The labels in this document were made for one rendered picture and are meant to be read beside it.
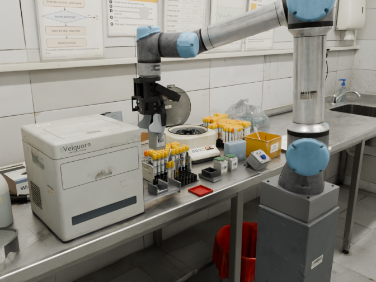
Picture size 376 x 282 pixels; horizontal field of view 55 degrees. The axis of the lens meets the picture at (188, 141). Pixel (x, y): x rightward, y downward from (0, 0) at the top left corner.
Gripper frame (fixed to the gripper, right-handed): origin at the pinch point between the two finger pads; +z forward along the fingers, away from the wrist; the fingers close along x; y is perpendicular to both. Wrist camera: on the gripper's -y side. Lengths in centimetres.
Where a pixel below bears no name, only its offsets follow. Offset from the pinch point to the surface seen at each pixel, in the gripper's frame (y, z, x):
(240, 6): -105, -48, -60
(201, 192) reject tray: -16.2, 24.4, 5.1
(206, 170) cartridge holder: -29.1, 22.2, -6.2
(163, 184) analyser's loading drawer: -1.9, 18.6, 0.2
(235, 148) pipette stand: -49, 17, -9
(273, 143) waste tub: -68, 17, -2
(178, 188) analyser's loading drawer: -6.5, 20.7, 3.1
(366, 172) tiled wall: -268, 95, -40
